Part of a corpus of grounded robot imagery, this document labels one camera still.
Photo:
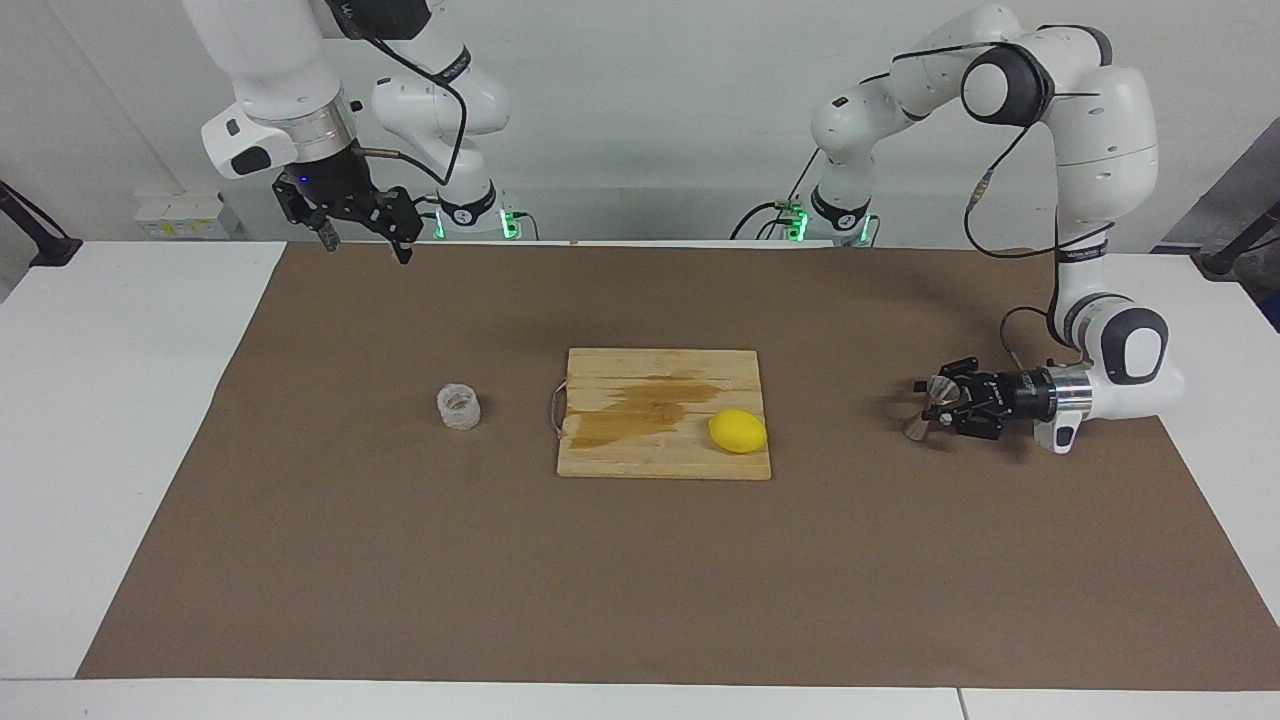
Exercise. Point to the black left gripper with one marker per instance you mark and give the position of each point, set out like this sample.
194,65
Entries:
1020,397

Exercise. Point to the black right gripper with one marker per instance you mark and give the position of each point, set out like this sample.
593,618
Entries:
335,188

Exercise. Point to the steel double jigger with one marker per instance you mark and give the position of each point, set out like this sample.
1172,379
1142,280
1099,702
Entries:
940,392

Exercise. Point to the small clear glass cup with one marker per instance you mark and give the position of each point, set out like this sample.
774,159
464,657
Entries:
459,408

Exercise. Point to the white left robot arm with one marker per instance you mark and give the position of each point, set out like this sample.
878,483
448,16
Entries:
1105,150

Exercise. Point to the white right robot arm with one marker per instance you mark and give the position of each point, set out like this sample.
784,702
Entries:
270,60

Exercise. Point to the yellow lemon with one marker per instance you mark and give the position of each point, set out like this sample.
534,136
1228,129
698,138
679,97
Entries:
738,431

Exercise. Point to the black clamp stand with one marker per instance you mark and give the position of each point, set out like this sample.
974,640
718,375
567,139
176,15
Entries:
1222,263
55,250

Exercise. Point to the brown paper table mat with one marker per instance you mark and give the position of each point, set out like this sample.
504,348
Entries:
400,560

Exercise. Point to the wooden cutting board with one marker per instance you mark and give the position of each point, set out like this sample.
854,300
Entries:
620,450

